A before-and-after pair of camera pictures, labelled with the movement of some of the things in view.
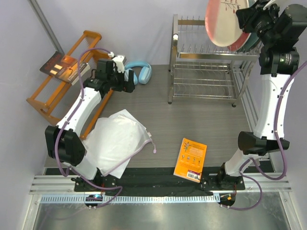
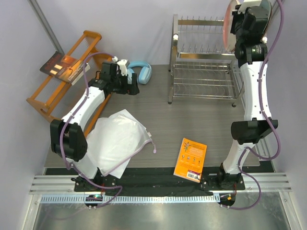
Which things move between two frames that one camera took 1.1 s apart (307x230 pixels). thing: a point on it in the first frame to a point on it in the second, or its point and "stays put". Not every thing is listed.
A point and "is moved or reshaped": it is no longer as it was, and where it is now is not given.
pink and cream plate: [221, 23] is moved or reshaped
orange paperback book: [190, 160] stays put
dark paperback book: [64, 67] stays put
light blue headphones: [145, 73] stays put
